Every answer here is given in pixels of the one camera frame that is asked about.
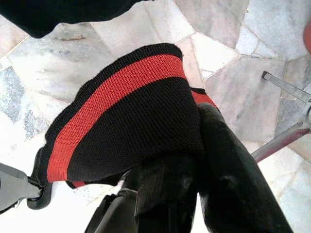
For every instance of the black shirt red stripe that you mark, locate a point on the black shirt red stripe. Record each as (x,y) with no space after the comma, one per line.
(133,109)

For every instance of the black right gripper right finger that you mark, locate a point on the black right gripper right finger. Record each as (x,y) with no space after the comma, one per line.
(230,182)

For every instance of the black shirt green logo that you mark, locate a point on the black shirt green logo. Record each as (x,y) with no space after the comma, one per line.
(60,14)

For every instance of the red plastic bucket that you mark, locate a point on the red plastic bucket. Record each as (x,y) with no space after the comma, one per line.
(308,38)

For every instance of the grey robot right leg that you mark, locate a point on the grey robot right leg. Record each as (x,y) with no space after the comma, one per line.
(109,213)

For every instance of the silver metal clothes rack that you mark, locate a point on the silver metal clothes rack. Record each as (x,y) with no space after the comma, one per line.
(286,88)

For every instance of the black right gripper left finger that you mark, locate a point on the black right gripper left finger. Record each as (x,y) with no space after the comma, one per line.
(165,194)

